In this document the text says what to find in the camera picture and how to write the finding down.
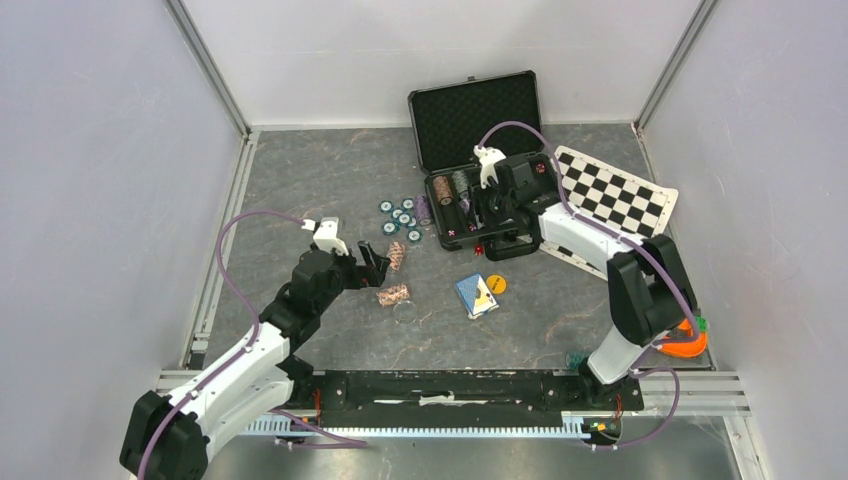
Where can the brown chip stack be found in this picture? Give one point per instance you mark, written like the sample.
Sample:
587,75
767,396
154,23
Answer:
443,191

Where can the black white checkered board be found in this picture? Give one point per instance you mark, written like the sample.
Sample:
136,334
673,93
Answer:
615,197

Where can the pink chip stack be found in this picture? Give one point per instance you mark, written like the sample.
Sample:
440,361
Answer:
393,295
396,253

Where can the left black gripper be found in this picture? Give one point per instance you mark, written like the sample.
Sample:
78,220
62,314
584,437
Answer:
363,275

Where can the black poker set case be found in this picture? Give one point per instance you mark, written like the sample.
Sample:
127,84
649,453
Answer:
502,112

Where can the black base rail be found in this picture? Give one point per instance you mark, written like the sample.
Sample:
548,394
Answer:
457,398

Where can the clear round lid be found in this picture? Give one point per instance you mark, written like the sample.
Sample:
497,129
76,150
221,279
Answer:
405,312

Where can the purple chip stack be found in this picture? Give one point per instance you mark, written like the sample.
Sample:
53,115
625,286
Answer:
467,206
422,210

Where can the blue card deck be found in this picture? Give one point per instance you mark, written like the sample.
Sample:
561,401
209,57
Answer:
476,296

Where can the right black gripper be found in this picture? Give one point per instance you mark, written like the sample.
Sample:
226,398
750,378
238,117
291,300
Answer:
502,219

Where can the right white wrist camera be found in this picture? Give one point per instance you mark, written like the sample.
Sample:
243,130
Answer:
488,158

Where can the yellow dealer button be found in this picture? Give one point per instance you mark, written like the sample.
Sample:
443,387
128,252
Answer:
496,283

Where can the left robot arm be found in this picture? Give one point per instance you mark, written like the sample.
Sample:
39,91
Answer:
177,435

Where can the green toy block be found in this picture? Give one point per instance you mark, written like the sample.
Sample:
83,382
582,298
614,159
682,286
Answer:
702,324

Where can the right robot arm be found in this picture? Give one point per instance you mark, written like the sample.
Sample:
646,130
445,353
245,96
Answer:
649,290

